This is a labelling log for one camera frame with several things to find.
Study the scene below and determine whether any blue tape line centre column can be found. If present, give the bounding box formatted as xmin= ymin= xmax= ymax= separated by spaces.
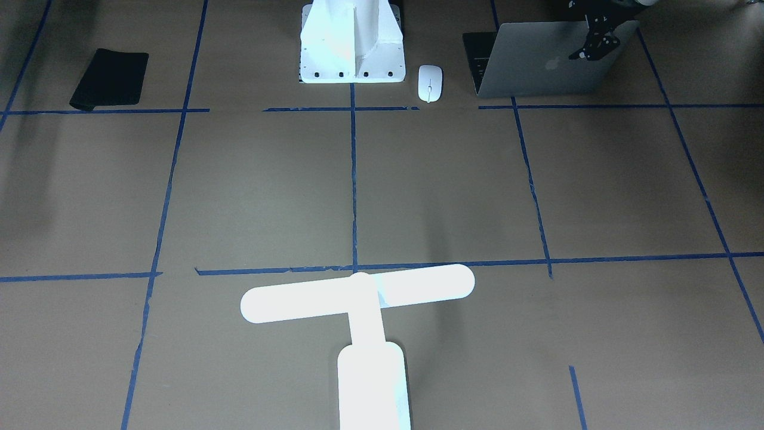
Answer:
xmin=349 ymin=84 xmax=358 ymax=273

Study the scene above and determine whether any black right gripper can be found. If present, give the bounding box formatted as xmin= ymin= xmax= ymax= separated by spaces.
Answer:
xmin=568 ymin=13 xmax=621 ymax=61

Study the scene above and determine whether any black mouse pad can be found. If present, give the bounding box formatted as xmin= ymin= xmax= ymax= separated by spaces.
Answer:
xmin=69 ymin=47 xmax=149 ymax=112

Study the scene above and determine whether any white desk lamp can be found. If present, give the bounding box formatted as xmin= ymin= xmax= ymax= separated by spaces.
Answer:
xmin=240 ymin=264 xmax=476 ymax=429

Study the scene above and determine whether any white computer mouse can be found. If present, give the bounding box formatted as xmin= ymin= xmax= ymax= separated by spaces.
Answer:
xmin=417 ymin=64 xmax=443 ymax=103

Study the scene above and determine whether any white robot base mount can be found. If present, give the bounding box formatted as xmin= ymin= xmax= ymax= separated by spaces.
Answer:
xmin=298 ymin=1 xmax=406 ymax=84

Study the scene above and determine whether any blue tape line far row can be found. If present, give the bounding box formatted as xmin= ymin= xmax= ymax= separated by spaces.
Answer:
xmin=1 ymin=251 xmax=763 ymax=283

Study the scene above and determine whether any grey laptop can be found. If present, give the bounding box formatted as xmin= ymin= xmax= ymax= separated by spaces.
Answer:
xmin=462 ymin=21 xmax=639 ymax=99

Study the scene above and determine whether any blue tape line near base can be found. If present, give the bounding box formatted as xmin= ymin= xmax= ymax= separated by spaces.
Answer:
xmin=6 ymin=103 xmax=763 ymax=115

